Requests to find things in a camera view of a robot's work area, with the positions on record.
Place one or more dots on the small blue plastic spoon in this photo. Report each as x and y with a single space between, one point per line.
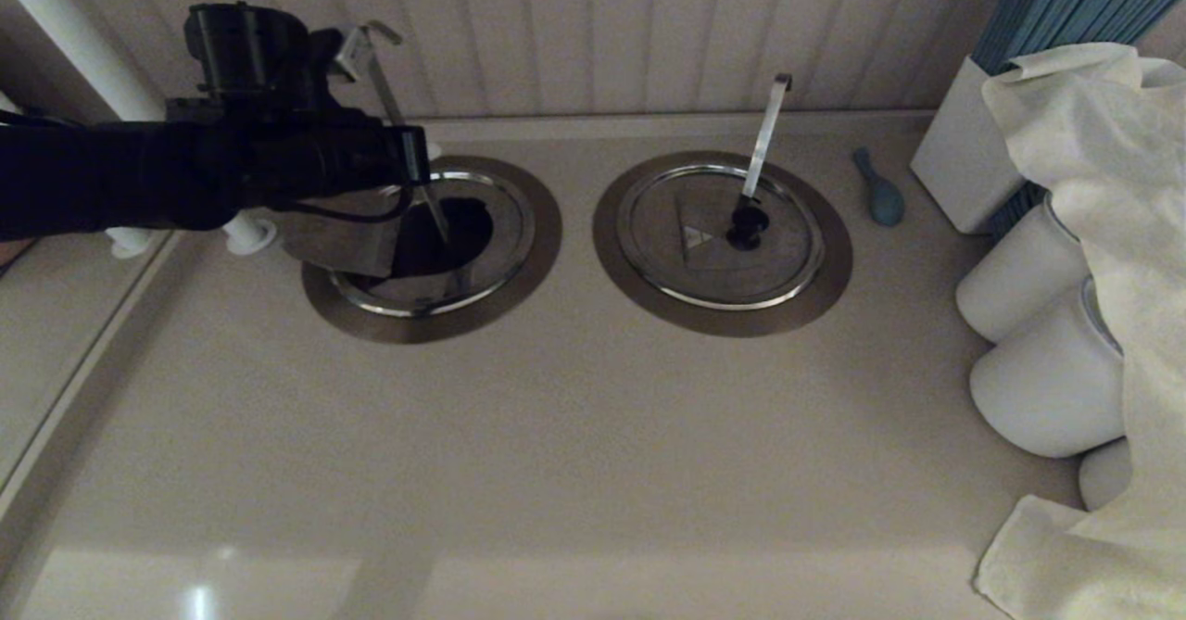
885 201

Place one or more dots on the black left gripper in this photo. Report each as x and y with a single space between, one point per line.
343 161

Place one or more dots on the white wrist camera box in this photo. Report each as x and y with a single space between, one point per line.
350 53

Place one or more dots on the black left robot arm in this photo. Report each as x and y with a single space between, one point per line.
120 175

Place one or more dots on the white square holder box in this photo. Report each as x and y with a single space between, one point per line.
959 166

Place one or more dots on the white pole with base flange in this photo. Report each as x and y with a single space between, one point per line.
74 36

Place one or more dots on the cream cloth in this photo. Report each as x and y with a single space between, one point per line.
1112 184

